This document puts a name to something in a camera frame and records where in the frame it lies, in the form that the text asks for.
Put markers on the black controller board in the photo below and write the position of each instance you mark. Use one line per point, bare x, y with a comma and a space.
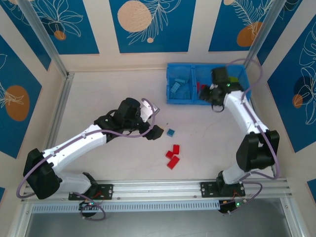
89, 207
229, 207

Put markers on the aluminium frame post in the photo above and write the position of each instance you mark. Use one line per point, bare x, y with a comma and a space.
265, 33
43, 37

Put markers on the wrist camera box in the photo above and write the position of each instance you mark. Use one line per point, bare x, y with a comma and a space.
212, 86
147, 112

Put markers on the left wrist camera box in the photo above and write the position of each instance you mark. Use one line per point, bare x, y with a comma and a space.
147, 112

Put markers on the green lego brick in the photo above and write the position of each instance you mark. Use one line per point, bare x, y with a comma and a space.
233, 79

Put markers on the grey metal sheet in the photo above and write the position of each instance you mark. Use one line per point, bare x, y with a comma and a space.
158, 223

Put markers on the aluminium side rail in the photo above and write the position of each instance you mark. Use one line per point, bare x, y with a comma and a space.
61, 103

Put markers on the long blue lego brick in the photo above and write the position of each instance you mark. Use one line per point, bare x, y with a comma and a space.
174, 88

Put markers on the blue three-compartment plastic bin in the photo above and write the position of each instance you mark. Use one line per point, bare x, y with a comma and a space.
177, 70

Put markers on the small square blue lego brick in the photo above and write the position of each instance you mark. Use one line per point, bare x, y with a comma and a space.
170, 132

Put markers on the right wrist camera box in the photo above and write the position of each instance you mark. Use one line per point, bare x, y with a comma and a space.
212, 86

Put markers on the red lego brick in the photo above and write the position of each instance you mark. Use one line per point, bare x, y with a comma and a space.
204, 87
198, 87
169, 154
173, 163
176, 149

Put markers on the blue floral wall panel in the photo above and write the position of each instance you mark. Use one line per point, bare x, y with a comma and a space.
279, 32
22, 32
74, 24
153, 24
17, 74
232, 24
284, 98

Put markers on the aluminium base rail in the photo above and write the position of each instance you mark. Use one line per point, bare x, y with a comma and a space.
155, 188

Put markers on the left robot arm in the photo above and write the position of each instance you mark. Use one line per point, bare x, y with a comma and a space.
74, 146

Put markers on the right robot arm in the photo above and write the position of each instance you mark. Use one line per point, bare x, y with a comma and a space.
244, 113

